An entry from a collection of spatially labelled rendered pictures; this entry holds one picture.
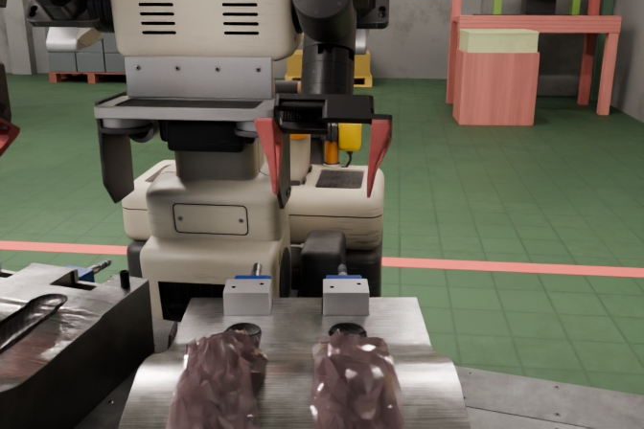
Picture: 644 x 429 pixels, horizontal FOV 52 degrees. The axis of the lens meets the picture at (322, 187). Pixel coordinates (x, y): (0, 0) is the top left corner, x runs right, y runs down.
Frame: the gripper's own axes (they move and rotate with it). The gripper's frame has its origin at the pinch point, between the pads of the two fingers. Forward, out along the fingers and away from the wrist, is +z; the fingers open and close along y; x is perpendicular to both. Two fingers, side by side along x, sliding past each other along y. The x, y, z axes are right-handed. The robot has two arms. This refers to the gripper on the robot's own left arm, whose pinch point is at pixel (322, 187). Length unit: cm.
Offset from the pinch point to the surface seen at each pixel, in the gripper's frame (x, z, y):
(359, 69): 735, -287, -38
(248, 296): 3.6, 11.5, -7.7
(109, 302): -1.7, 12.8, -20.9
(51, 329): -6.4, 15.6, -24.3
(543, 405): 2.5, 20.7, 22.9
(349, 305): 5.2, 12.0, 3.1
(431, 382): -12.5, 17.7, 10.9
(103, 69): 734, -282, -381
